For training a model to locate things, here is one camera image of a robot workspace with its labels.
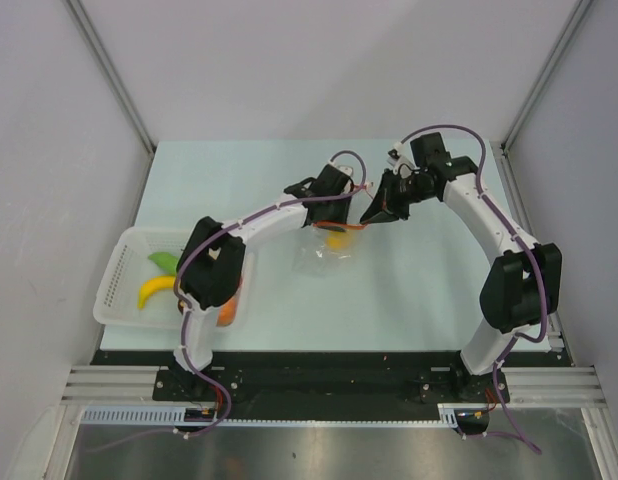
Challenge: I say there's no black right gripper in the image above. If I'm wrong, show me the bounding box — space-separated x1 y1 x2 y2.
362 168 436 225

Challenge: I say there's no clear zip top bag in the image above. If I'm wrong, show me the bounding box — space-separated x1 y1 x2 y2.
292 197 365 277

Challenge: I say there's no fake peach fruit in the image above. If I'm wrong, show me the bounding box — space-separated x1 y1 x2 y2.
216 295 239 327

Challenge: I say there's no fake green cucumber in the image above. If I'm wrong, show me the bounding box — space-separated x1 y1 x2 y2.
148 252 179 276

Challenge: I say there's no fake yellow banana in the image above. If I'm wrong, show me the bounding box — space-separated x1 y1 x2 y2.
137 275 176 310

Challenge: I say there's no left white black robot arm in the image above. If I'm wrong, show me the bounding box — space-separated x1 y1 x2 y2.
174 163 355 400

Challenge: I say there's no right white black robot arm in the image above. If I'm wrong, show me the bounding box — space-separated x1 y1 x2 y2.
360 125 562 401

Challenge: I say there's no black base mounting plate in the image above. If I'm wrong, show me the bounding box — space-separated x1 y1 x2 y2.
91 350 572 422

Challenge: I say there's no white perforated plastic basket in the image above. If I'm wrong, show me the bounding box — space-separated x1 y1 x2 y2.
92 226 255 331

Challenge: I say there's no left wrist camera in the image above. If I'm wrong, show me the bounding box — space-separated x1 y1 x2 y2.
334 164 354 177

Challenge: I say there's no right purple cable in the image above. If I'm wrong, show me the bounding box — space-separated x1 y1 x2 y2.
398 124 549 455

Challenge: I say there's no purple cable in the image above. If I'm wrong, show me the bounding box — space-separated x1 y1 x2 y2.
86 149 368 451
398 124 549 455

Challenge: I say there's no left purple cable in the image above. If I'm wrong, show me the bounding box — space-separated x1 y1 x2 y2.
86 149 368 451

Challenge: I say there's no aluminium frame rail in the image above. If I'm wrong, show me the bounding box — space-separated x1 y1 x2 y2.
60 365 163 406

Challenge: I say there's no white slotted cable duct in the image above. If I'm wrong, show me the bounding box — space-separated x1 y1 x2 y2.
82 406 186 425

